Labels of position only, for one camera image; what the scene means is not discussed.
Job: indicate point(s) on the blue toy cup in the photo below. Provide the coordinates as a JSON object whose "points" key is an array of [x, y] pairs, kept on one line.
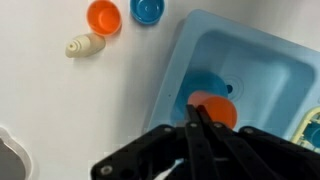
{"points": [[315, 135]]}

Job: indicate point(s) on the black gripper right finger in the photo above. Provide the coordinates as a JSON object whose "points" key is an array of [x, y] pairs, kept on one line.
{"points": [[266, 153]]}

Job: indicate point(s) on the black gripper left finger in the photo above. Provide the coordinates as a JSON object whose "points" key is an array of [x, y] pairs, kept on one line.
{"points": [[166, 153]]}

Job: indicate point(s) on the cream plastic bottle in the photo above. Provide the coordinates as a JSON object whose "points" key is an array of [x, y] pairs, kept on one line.
{"points": [[85, 46]]}

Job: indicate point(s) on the light blue toy sink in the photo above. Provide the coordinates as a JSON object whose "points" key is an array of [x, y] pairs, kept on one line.
{"points": [[266, 76]]}

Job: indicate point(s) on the blue toy plate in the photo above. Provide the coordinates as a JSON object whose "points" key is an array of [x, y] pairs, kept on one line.
{"points": [[203, 81]]}

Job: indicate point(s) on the small orange plastic cup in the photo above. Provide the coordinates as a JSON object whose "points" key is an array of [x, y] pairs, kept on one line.
{"points": [[218, 108]]}

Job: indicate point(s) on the yellow toy dish rack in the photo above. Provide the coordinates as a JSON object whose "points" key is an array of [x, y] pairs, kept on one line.
{"points": [[301, 130]]}

